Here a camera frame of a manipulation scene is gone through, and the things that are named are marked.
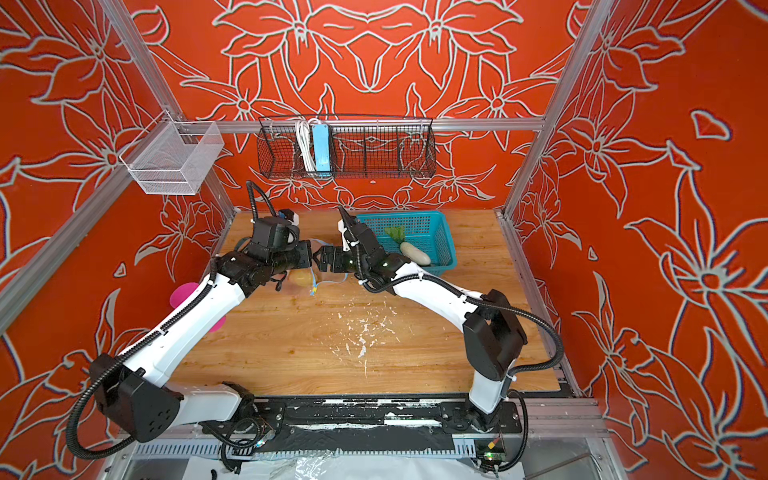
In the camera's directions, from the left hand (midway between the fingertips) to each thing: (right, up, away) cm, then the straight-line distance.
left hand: (310, 245), depth 78 cm
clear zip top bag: (-2, -12, +20) cm, 23 cm away
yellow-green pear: (-6, -10, +13) cm, 17 cm away
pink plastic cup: (-35, -13, +1) cm, 37 cm away
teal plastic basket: (+37, +5, +32) cm, 49 cm away
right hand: (+2, -3, +1) cm, 4 cm away
